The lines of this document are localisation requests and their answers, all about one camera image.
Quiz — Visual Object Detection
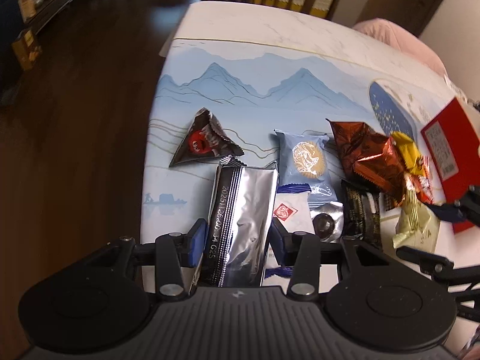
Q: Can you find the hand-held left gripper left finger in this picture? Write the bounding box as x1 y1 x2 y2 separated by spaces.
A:
82 219 209 298

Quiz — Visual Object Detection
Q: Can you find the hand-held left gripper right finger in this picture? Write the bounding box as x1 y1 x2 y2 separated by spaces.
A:
270 219 399 297

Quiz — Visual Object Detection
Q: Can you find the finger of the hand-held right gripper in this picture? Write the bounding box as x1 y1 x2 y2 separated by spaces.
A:
397 245 480 308
427 184 480 230

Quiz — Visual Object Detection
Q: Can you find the white blue-striped snack packet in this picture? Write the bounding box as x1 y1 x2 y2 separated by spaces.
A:
264 184 312 279

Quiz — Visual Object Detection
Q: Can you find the pale green snack packet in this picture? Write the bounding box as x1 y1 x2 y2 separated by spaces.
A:
392 191 441 254

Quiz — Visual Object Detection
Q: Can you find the red noodle snack packet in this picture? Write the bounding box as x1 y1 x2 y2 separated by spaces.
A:
403 157 436 205

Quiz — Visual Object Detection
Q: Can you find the long silver foil snack packet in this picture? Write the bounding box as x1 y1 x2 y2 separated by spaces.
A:
202 157 279 287

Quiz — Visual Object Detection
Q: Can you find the red cardboard box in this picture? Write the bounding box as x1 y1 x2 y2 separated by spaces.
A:
420 97 480 235

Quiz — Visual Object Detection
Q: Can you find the small yellow candy packet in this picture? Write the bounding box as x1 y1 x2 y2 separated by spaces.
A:
390 131 426 175

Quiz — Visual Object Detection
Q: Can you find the black patterned snack packet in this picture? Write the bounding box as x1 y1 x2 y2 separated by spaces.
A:
340 180 383 250

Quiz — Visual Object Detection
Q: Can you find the light blue pastry packet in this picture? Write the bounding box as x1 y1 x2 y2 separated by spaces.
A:
273 129 338 207

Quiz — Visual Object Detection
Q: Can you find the copper foil snack packet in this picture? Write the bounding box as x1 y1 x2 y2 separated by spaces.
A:
325 118 407 205

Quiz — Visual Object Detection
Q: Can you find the dark triangular chocolate packet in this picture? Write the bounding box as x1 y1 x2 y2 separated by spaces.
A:
169 107 245 167

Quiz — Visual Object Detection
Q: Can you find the mountain print table cover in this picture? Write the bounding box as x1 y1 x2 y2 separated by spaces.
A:
140 1 480 297

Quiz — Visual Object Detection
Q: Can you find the pink padded coat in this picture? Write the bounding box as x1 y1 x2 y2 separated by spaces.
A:
352 19 449 77

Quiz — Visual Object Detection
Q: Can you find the yellow box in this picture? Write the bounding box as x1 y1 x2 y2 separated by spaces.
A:
11 28 43 71

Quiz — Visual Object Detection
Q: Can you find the yellow tin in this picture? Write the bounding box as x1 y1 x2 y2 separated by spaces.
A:
17 0 36 21

